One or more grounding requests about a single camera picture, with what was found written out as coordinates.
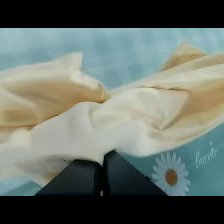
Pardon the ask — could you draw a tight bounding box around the cream shirt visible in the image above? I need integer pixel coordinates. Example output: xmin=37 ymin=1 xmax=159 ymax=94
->
xmin=0 ymin=42 xmax=224 ymax=188

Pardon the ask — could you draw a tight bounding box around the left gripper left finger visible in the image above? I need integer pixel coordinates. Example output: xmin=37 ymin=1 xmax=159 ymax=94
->
xmin=35 ymin=159 xmax=103 ymax=197

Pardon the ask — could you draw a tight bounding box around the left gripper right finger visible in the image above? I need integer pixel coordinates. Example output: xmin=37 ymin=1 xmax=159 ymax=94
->
xmin=102 ymin=149 xmax=168 ymax=197

